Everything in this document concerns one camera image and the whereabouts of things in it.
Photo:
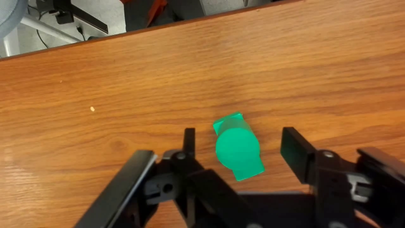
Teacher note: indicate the grey office chair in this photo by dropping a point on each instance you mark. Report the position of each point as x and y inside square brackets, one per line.
[13, 13]

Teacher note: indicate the green cylinder block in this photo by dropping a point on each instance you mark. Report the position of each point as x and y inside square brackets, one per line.
[238, 149]

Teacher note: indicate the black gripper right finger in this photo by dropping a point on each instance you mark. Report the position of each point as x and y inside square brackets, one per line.
[299, 153]

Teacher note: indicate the green rectangular block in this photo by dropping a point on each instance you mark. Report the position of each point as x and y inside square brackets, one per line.
[237, 120]

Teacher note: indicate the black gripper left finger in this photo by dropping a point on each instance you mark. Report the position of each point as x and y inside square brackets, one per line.
[189, 142]

